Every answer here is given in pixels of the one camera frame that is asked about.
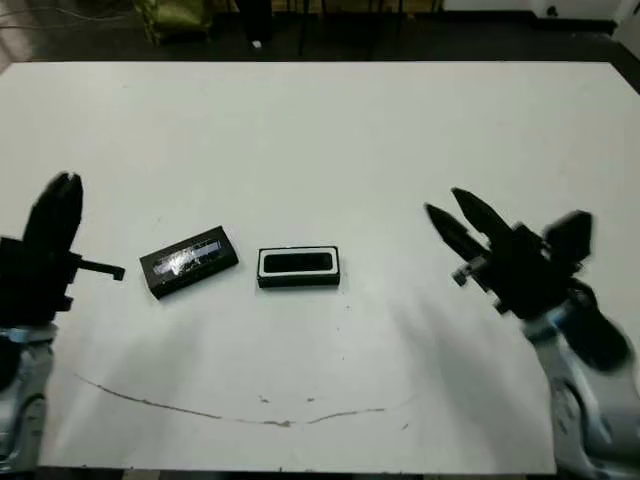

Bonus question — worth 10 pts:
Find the wide black post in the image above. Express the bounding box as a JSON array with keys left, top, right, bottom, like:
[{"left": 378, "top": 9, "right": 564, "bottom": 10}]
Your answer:
[{"left": 242, "top": 0, "right": 275, "bottom": 44}]

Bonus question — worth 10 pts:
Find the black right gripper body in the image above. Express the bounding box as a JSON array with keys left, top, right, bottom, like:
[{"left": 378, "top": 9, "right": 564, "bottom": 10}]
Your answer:
[{"left": 451, "top": 223, "right": 579, "bottom": 321}]

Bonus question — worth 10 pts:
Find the slim black glossy camera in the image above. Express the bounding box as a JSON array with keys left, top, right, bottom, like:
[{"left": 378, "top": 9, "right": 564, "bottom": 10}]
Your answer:
[{"left": 263, "top": 253, "right": 333, "bottom": 276}]

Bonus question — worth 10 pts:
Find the black glossy box lid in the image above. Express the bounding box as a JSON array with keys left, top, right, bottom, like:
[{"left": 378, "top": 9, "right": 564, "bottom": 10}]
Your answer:
[{"left": 138, "top": 225, "right": 240, "bottom": 300}]

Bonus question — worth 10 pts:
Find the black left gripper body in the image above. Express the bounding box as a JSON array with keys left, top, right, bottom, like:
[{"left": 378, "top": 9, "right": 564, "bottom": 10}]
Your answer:
[{"left": 0, "top": 237, "right": 126, "bottom": 329}]

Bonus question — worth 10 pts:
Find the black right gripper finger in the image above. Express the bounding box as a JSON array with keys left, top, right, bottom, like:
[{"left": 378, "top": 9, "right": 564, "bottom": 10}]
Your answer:
[
  {"left": 450, "top": 187, "right": 515, "bottom": 247},
  {"left": 423, "top": 201, "right": 490, "bottom": 262}
]

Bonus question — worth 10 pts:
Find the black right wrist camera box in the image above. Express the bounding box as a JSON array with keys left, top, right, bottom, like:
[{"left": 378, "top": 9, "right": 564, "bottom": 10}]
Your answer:
[{"left": 543, "top": 210, "right": 596, "bottom": 274}]

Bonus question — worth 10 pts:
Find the black box with white insert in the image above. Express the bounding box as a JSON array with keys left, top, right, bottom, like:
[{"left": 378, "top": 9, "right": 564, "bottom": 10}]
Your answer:
[{"left": 256, "top": 244, "right": 344, "bottom": 291}]

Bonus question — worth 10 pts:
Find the thin white floor cable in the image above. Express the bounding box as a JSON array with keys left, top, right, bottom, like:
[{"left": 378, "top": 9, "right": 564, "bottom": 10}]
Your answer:
[{"left": 0, "top": 3, "right": 144, "bottom": 30}]

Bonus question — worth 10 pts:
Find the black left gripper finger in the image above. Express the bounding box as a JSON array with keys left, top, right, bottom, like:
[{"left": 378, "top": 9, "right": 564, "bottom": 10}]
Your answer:
[
  {"left": 22, "top": 172, "right": 71, "bottom": 242},
  {"left": 59, "top": 174, "right": 84, "bottom": 244}
]

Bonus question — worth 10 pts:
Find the olive green bag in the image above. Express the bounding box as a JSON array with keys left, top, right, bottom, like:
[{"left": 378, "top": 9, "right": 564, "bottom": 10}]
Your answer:
[{"left": 139, "top": 0, "right": 214, "bottom": 46}]

